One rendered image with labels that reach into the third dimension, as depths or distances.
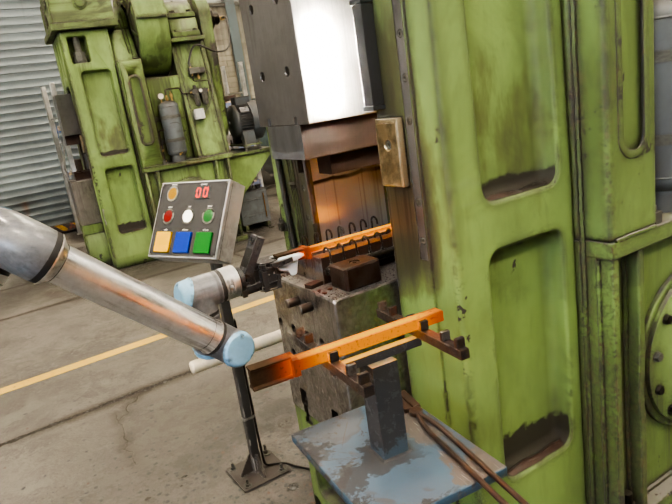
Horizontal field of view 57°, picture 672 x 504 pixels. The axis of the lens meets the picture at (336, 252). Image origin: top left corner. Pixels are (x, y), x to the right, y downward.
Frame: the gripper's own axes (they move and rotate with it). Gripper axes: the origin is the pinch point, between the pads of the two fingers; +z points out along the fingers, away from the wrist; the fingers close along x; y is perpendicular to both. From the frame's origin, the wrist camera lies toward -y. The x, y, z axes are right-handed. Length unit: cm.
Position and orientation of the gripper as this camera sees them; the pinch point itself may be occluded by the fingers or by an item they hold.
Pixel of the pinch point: (297, 252)
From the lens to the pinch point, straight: 177.9
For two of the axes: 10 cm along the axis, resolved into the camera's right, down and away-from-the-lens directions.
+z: 8.3, -2.8, 4.8
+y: 1.6, 9.5, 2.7
